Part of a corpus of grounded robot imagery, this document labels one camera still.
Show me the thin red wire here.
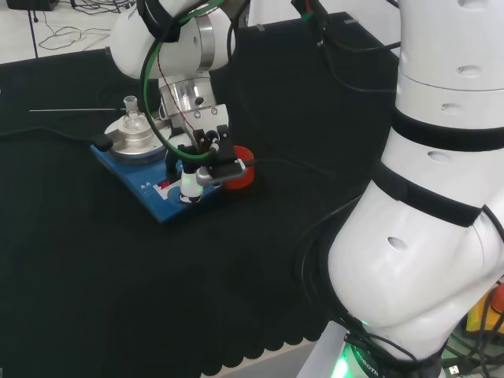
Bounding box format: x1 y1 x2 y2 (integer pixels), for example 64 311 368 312
154 38 200 143

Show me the heater with blue base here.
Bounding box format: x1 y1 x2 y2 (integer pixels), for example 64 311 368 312
90 117 228 227

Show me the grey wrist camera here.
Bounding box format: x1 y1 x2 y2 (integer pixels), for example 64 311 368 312
195 156 258 187

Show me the yellow stop button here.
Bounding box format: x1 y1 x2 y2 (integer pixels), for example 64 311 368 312
465 280 504 340

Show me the green cable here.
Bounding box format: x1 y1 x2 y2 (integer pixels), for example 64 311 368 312
139 0 222 161

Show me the thin metal probe rod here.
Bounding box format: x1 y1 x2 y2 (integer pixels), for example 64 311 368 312
28 106 128 114

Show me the black cloth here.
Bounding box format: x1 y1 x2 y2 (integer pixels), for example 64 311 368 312
0 10 403 378

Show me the red ribbed cup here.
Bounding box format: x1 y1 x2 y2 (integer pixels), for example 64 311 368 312
221 145 257 193

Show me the clear round-bottom glass flask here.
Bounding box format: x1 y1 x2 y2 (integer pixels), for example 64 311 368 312
120 95 144 133

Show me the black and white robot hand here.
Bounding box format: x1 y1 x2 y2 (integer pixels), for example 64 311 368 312
163 131 206 203

